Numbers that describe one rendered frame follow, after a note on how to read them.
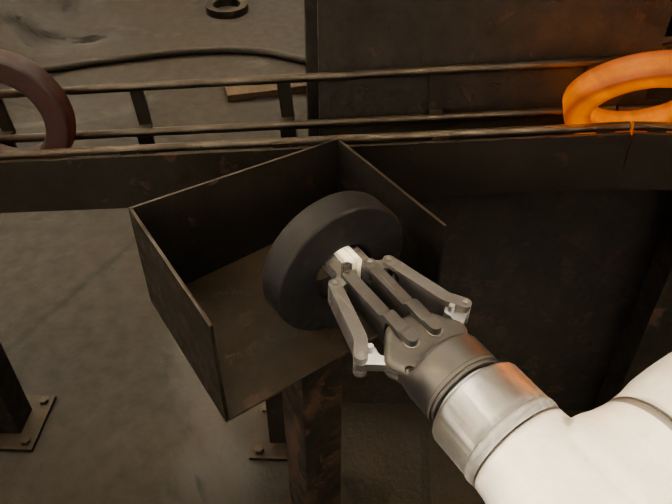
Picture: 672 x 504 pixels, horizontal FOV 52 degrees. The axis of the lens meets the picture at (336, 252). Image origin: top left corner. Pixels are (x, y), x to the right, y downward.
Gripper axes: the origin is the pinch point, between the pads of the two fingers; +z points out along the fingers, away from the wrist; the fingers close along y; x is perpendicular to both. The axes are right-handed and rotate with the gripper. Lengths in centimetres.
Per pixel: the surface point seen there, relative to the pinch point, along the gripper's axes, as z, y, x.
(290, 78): 32.0, 13.1, 0.6
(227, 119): 144, 51, -78
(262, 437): 26, 2, -71
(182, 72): 186, 52, -80
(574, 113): 4.0, 37.5, 2.4
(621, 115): 3.6, 47.2, -0.6
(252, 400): -3.9, -12.1, -11.5
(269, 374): -2.1, -9.2, -11.3
